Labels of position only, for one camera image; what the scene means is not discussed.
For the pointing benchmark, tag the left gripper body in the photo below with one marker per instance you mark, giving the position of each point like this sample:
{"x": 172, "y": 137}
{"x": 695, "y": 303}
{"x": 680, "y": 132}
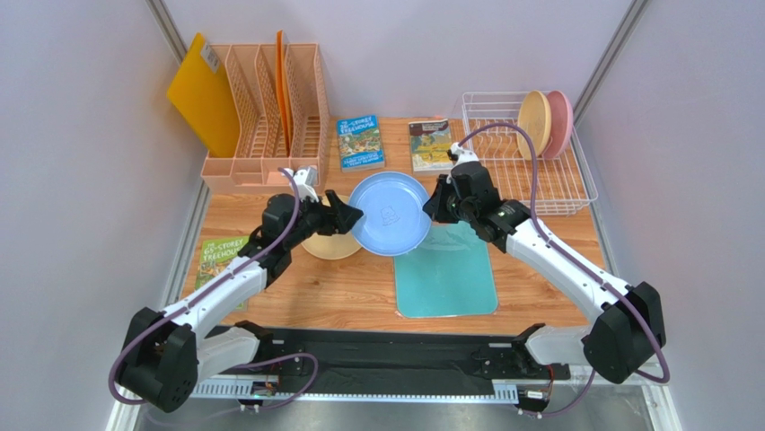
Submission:
{"x": 313, "y": 218}

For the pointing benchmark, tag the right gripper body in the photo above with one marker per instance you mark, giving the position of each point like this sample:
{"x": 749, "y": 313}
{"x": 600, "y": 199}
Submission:
{"x": 444, "y": 203}

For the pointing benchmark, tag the yellow plate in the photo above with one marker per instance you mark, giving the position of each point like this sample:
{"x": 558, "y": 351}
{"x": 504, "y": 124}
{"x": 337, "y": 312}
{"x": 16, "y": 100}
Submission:
{"x": 331, "y": 247}
{"x": 534, "y": 117}

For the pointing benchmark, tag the blue plate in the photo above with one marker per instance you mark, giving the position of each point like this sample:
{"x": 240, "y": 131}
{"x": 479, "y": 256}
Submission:
{"x": 394, "y": 222}

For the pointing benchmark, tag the pink plate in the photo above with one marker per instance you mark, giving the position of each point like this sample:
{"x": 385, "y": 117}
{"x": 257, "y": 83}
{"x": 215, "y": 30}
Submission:
{"x": 561, "y": 125}

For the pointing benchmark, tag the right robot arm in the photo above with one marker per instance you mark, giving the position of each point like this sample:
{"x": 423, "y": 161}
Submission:
{"x": 624, "y": 333}

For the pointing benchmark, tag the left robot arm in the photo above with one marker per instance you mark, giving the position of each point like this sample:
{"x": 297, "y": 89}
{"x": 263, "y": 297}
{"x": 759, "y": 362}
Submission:
{"x": 166, "y": 353}

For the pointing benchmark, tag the yellow cover book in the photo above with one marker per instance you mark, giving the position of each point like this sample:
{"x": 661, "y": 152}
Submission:
{"x": 429, "y": 142}

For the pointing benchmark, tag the teal cutting board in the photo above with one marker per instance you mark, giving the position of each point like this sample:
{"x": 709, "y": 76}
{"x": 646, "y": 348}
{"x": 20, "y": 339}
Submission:
{"x": 449, "y": 274}

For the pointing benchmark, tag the blue treehouse book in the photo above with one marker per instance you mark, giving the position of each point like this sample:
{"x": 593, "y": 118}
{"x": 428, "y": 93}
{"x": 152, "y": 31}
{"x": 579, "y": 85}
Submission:
{"x": 360, "y": 144}

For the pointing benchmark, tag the green treehouse book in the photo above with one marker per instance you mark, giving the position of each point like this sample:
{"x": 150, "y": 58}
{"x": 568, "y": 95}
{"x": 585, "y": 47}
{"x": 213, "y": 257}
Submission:
{"x": 215, "y": 256}

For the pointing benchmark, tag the pink file organizer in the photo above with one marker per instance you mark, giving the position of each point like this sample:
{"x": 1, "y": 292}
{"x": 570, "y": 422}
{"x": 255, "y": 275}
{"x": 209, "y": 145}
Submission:
{"x": 262, "y": 151}

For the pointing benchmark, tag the orange folder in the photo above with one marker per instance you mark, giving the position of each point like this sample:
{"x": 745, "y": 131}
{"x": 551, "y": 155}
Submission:
{"x": 283, "y": 98}

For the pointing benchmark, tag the yellow cutting board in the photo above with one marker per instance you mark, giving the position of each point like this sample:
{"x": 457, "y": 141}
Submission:
{"x": 201, "y": 93}

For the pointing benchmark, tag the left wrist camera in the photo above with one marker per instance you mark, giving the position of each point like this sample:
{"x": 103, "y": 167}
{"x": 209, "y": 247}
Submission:
{"x": 306, "y": 178}

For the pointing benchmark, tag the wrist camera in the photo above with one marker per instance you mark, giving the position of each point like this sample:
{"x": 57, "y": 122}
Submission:
{"x": 458, "y": 154}
{"x": 306, "y": 178}

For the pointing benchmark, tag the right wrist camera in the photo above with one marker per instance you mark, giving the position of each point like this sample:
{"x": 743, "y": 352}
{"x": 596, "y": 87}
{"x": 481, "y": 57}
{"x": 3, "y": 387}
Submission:
{"x": 458, "y": 154}

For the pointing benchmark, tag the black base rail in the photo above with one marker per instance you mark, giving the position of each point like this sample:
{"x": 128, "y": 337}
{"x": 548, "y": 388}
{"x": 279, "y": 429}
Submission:
{"x": 367, "y": 363}

